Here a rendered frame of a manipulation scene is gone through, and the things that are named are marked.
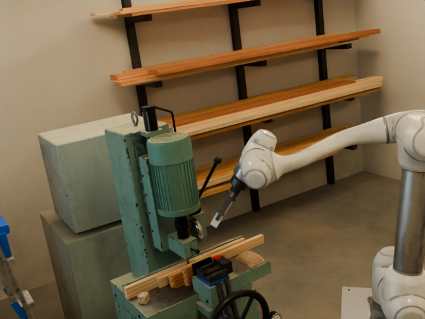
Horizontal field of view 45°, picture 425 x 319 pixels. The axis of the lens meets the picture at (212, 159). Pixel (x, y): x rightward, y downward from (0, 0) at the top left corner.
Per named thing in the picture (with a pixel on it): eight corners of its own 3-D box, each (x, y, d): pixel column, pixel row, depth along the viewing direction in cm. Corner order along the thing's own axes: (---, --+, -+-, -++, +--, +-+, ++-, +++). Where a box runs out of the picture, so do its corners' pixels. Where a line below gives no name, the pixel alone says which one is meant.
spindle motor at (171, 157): (171, 222, 201) (159, 145, 193) (150, 211, 216) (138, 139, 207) (209, 208, 210) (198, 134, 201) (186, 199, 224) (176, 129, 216)
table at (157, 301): (160, 343, 187) (157, 328, 185) (125, 309, 212) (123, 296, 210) (286, 280, 217) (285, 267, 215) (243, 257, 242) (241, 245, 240)
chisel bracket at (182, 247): (185, 262, 213) (183, 243, 210) (169, 252, 224) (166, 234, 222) (200, 256, 216) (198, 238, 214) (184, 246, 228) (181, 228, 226)
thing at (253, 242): (160, 288, 212) (158, 279, 211) (157, 286, 214) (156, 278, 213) (264, 242, 240) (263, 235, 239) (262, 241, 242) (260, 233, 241)
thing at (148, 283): (127, 299, 207) (125, 288, 206) (125, 297, 209) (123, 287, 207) (246, 248, 237) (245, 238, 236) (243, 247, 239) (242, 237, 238)
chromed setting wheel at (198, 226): (200, 248, 230) (197, 222, 227) (186, 240, 241) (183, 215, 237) (206, 245, 232) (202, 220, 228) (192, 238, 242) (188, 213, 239)
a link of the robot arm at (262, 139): (238, 154, 203) (236, 168, 191) (257, 121, 197) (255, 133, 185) (262, 166, 204) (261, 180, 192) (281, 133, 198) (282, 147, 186)
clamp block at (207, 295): (212, 310, 197) (209, 289, 195) (193, 297, 208) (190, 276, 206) (242, 295, 205) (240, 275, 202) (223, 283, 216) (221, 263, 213)
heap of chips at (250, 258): (250, 267, 219) (250, 261, 219) (233, 257, 230) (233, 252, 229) (266, 260, 224) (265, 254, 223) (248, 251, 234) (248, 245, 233)
